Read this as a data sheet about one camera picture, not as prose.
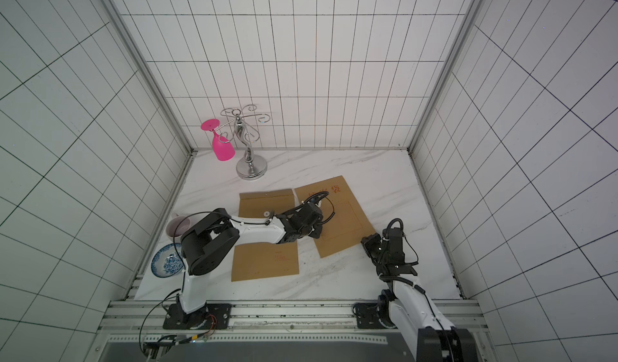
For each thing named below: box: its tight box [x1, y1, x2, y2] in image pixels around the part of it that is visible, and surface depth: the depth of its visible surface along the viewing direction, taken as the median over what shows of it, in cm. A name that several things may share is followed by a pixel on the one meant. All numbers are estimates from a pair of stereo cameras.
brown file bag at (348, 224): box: [294, 175, 376, 259], surface depth 95 cm
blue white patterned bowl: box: [150, 242, 185, 279], surface depth 83 cm
